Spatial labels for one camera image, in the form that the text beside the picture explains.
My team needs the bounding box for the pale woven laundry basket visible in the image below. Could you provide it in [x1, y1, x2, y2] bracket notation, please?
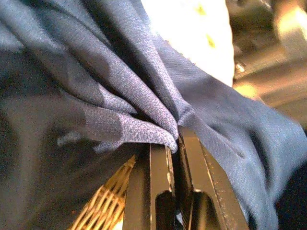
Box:
[69, 0, 235, 230]

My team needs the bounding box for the navy blue garment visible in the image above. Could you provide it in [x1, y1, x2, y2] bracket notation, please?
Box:
[0, 0, 307, 230]

